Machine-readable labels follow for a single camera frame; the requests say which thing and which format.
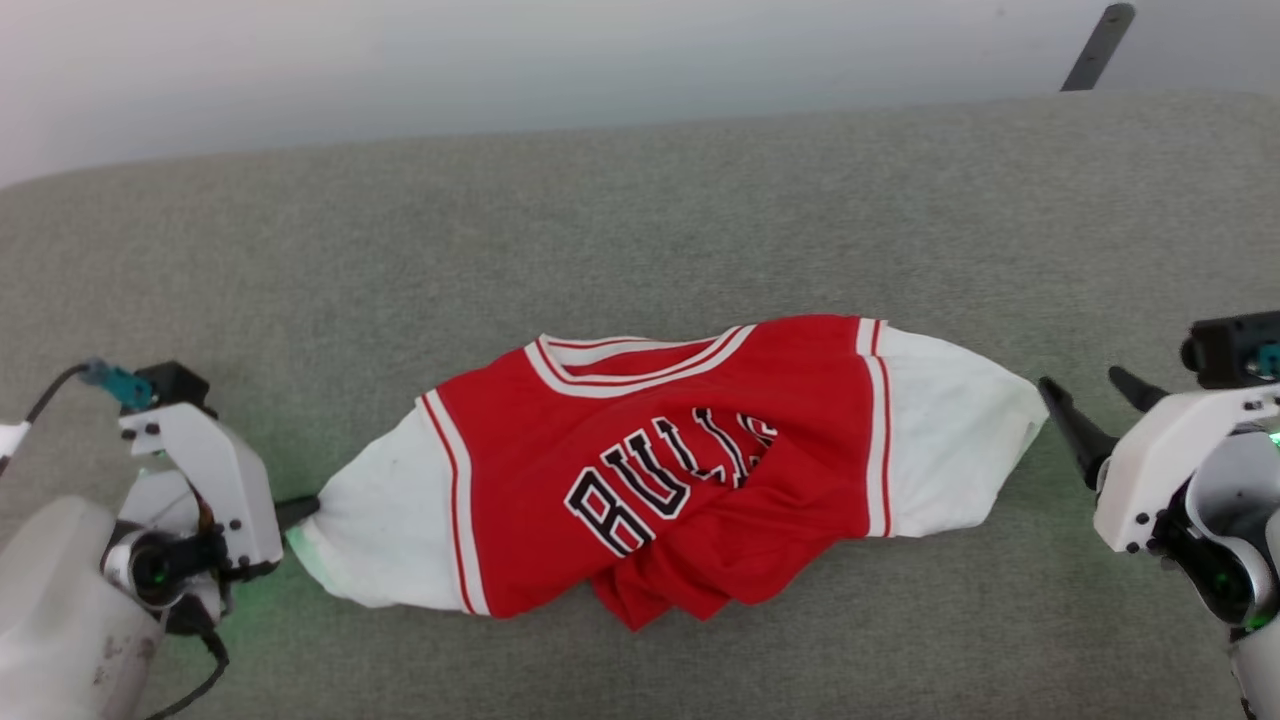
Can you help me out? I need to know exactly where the dark grey metal bracket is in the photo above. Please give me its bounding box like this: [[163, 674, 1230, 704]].
[[1060, 2, 1138, 93]]

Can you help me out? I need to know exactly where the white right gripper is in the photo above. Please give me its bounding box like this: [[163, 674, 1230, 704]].
[[1037, 365, 1280, 633]]

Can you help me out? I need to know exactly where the teal left cable connector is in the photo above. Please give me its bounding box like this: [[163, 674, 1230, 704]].
[[79, 359, 157, 412]]

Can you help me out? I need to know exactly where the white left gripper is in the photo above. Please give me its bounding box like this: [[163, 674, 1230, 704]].
[[100, 401, 322, 637]]

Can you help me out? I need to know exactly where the red and white basketball jersey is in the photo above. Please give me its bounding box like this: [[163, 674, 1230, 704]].
[[285, 314, 1049, 633]]

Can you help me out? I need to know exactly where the thin black cable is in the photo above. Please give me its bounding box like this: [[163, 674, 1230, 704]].
[[0, 363, 93, 473], [144, 628, 232, 720]]

